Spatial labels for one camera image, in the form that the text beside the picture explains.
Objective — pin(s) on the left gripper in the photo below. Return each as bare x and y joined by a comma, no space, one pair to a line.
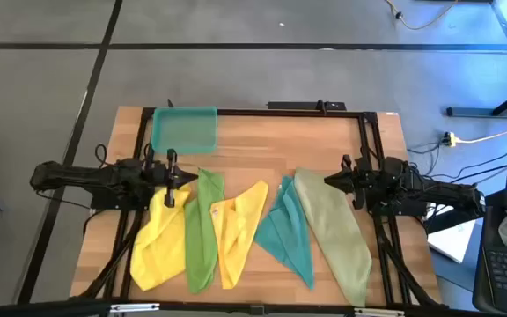
171,176

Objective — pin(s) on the large yellow microfiber towel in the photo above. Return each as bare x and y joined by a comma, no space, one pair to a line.
159,246

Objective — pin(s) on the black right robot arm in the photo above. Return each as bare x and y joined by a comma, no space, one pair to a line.
447,193

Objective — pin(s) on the yellow power strip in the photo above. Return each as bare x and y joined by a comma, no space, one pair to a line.
450,140

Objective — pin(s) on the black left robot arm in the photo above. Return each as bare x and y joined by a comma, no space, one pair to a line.
82,176

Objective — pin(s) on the black mounting bar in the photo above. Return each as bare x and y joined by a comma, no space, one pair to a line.
297,105

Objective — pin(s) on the black desk foot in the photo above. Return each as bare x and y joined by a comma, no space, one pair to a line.
469,112

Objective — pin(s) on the black aluminium table frame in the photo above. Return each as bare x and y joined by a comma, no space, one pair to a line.
280,112

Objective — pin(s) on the teal plastic bin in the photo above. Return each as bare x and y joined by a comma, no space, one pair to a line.
183,130

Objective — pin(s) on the silver metal bracket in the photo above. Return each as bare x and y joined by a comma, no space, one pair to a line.
379,312
134,307

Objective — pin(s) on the black overhead rig beam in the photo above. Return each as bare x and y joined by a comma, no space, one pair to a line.
60,308

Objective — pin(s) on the yellow microfiber towel with tag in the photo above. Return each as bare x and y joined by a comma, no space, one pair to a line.
236,233

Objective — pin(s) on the teal microfiber towel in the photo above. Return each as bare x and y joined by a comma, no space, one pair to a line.
286,229

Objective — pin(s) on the olive microfiber towel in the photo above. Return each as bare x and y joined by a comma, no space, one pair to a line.
337,229

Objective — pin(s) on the green microfiber towel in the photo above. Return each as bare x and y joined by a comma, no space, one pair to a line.
200,238

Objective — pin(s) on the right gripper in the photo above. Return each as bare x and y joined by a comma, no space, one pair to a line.
359,180

